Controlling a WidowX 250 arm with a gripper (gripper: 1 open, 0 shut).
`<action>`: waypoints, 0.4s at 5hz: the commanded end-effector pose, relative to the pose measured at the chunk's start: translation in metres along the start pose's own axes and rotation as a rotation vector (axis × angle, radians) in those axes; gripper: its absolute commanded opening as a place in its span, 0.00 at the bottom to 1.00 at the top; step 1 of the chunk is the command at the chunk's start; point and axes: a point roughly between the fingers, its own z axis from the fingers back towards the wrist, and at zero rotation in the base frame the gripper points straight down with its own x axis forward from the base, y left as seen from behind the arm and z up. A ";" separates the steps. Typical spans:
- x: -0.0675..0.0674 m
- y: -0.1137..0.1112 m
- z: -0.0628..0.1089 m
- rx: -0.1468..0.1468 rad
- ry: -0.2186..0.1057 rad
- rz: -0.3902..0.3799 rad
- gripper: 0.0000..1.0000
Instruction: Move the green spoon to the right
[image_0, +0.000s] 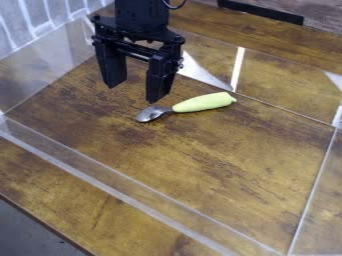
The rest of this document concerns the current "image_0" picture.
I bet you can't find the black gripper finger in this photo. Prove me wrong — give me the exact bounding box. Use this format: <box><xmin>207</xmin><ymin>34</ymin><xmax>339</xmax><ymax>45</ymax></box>
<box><xmin>93</xmin><ymin>36</ymin><xmax>126</xmax><ymax>89</ymax></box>
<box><xmin>145</xmin><ymin>44</ymin><xmax>183</xmax><ymax>103</ymax></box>

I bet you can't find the green handled metal spoon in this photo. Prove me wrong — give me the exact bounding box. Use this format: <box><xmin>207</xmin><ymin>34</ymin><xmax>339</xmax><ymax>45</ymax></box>
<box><xmin>136</xmin><ymin>92</ymin><xmax>236</xmax><ymax>122</ymax></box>

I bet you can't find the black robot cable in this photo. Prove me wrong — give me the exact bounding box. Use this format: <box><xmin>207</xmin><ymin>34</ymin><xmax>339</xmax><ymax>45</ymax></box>
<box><xmin>160</xmin><ymin>0</ymin><xmax>188</xmax><ymax>11</ymax></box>

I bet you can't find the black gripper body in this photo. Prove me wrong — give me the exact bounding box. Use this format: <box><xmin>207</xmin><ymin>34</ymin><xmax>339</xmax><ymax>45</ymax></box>
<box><xmin>89</xmin><ymin>0</ymin><xmax>187</xmax><ymax>63</ymax></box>

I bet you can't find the black bar on back table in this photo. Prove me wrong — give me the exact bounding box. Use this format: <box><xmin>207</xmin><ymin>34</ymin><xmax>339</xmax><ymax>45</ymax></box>
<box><xmin>216</xmin><ymin>0</ymin><xmax>304</xmax><ymax>26</ymax></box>

